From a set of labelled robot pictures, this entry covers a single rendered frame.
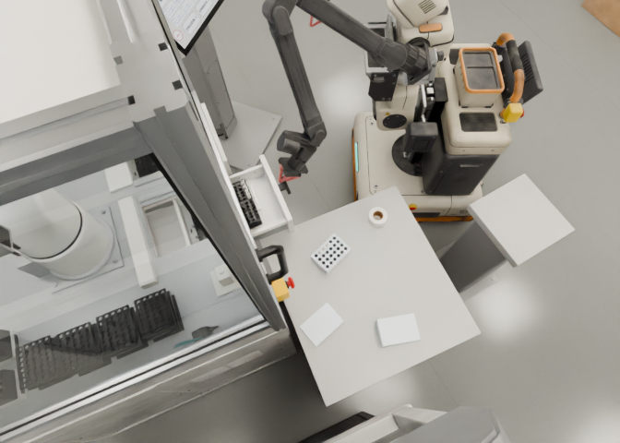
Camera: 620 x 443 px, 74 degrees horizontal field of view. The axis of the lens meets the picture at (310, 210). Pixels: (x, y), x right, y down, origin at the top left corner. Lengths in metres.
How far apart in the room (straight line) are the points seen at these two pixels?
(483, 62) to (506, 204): 0.60
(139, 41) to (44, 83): 0.09
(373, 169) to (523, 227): 0.86
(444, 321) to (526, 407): 0.99
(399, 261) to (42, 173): 1.34
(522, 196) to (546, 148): 1.22
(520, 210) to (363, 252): 0.64
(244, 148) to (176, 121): 2.32
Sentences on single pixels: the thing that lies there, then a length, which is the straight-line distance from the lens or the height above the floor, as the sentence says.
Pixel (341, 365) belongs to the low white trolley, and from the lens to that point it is 1.46.
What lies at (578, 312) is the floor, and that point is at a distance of 2.64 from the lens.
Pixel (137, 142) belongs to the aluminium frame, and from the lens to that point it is 0.33.
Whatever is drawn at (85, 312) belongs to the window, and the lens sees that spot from 0.66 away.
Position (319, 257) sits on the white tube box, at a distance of 1.49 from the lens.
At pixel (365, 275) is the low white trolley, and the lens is 1.52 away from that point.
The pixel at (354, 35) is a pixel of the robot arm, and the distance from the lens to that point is 1.31.
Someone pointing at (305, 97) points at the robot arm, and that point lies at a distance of 1.30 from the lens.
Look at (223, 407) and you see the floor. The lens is 2.27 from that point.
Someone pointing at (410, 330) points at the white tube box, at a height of 0.81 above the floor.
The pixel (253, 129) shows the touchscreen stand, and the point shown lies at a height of 0.04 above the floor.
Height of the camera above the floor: 2.22
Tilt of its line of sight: 66 degrees down
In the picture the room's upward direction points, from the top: 2 degrees counter-clockwise
